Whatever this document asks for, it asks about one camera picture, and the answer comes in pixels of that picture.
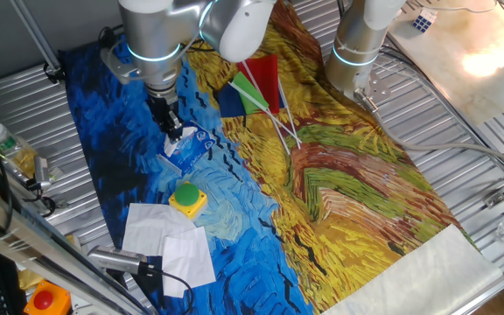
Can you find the grey metal pole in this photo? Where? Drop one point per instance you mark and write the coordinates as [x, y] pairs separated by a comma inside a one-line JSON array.
[[35, 37]]

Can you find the grey clamp bracket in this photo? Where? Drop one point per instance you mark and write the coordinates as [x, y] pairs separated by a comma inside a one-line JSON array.
[[42, 170]]

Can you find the blue tissue pack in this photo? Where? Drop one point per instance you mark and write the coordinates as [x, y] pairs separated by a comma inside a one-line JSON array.
[[195, 153]]

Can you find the aluminium frame bar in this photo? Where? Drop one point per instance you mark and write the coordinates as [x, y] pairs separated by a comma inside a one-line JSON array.
[[37, 245]]

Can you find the navy blue flag white stick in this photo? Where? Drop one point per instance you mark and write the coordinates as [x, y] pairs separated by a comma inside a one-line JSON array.
[[230, 102]]

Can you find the yellow oil bottle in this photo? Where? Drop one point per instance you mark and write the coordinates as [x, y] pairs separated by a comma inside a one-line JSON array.
[[13, 151]]

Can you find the red flag white stick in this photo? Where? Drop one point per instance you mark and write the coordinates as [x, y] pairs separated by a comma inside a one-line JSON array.
[[263, 74]]

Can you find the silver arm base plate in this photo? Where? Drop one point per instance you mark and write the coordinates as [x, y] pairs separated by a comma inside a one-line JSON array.
[[381, 89]]

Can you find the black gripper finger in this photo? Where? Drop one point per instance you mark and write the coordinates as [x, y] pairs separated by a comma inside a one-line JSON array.
[[178, 127], [166, 129]]

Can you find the silver depth camera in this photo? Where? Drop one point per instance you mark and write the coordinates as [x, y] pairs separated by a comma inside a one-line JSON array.
[[114, 259]]

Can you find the orange box red stop button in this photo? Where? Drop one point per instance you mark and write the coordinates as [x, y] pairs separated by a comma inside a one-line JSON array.
[[44, 299]]

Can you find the yellow box green push button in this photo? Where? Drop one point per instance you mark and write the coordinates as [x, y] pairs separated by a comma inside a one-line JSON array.
[[187, 197]]

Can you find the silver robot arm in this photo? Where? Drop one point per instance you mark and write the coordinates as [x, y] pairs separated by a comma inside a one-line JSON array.
[[156, 30]]

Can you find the rubik's cube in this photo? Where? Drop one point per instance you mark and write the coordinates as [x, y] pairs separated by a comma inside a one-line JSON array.
[[424, 19]]

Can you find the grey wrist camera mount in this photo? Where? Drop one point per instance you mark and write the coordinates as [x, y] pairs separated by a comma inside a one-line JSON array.
[[118, 65]]

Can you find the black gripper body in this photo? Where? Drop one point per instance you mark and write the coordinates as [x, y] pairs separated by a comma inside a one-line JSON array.
[[164, 107]]

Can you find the painted blue yellow tablecloth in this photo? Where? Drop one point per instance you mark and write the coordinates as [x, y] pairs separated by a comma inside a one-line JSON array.
[[366, 197]]

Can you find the green flag white stick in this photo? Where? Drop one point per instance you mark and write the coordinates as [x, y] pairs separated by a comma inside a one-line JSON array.
[[249, 94]]

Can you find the beige marble side table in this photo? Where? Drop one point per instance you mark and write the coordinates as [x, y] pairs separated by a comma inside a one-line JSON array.
[[453, 52]]

